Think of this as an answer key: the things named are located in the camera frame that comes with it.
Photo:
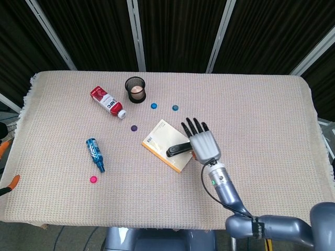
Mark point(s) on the dark blue round disc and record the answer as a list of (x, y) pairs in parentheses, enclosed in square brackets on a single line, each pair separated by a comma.
[(175, 107)]

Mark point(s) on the grey black right robot hand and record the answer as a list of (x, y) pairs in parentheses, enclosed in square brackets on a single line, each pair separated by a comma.
[(205, 145)]

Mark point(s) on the grey metal frame post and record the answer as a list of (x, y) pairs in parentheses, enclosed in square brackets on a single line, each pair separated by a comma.
[(9, 100), (52, 36), (136, 34), (221, 36), (314, 49)]

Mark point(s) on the black mesh pen cup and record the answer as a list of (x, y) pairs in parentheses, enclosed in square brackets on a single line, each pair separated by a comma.
[(136, 100)]

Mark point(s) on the blue plastic bottle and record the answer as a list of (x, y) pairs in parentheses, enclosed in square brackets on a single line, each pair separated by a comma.
[(94, 151)]

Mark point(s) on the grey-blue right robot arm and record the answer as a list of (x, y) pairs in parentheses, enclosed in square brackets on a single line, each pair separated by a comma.
[(227, 191)]

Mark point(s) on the red NFC juice bottle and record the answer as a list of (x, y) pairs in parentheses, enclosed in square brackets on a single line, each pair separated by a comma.
[(107, 102)]

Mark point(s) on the pink round disc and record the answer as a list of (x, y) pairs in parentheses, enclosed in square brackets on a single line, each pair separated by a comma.
[(93, 179)]

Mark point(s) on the black stapler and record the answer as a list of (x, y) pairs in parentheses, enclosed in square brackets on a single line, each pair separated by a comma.
[(178, 149)]

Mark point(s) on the beige ball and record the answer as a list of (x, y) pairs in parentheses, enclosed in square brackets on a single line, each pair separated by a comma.
[(136, 91)]

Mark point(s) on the grey-blue robot torso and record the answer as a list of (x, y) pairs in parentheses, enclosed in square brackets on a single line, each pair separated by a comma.
[(162, 240)]

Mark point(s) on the purple round disc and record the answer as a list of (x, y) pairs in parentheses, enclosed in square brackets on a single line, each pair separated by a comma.
[(134, 128)]

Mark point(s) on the black orange-tipped left robot hand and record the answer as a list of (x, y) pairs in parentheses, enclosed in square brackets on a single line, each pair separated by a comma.
[(14, 182)]

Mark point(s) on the bright blue round disc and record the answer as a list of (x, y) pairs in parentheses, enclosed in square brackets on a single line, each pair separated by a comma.
[(154, 105)]

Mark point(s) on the yellow-and-white book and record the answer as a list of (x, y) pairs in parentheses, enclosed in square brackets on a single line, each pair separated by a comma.
[(165, 138)]

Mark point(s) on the beige woven tablecloth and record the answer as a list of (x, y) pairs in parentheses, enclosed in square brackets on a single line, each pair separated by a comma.
[(235, 104)]

